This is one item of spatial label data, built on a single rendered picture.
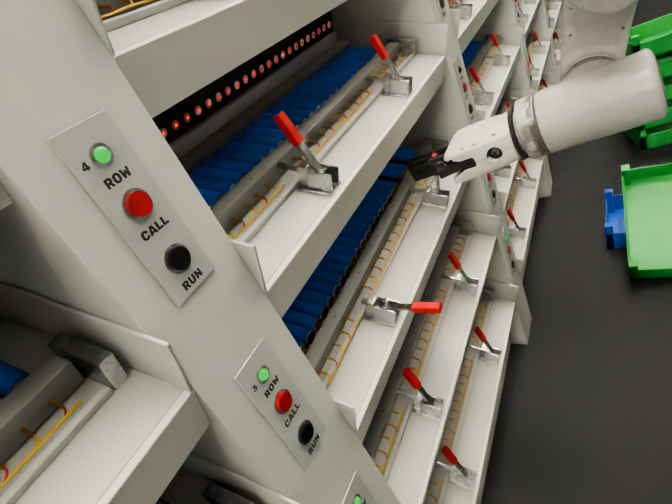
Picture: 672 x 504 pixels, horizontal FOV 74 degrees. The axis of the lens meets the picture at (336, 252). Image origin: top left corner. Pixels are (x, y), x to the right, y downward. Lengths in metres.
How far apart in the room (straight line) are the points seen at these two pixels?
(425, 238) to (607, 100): 0.29
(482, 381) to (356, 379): 0.49
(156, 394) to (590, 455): 0.88
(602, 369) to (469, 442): 0.40
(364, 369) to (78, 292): 0.32
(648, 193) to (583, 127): 0.86
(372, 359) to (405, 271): 0.16
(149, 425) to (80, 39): 0.23
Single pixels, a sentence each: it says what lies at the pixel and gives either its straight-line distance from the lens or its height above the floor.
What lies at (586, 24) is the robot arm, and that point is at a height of 0.74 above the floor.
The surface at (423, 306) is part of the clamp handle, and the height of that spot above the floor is 0.57.
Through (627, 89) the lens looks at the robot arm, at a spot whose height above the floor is 0.68.
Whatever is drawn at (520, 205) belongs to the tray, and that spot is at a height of 0.16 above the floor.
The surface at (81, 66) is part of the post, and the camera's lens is 0.31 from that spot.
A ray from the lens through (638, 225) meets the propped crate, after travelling 1.44.
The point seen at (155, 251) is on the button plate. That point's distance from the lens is 0.30.
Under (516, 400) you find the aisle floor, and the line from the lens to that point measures 1.14.
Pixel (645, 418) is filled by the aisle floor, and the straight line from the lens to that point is 1.11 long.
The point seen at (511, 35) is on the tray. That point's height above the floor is 0.58.
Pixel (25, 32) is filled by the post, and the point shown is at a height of 0.95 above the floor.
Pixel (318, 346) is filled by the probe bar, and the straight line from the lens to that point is 0.52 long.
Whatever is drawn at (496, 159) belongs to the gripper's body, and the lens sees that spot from 0.67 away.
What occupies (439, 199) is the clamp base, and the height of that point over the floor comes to 0.56.
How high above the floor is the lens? 0.91
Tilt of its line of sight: 29 degrees down
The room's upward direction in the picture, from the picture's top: 27 degrees counter-clockwise
